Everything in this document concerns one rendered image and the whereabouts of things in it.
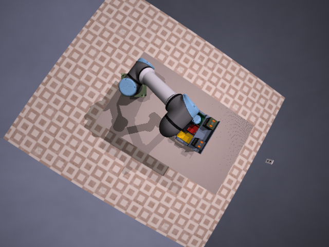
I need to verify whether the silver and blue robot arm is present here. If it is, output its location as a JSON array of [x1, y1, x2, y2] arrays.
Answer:
[[118, 58, 201, 137]]

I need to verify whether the red bin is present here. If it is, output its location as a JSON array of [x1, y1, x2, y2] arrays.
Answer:
[[187, 125, 199, 135]]

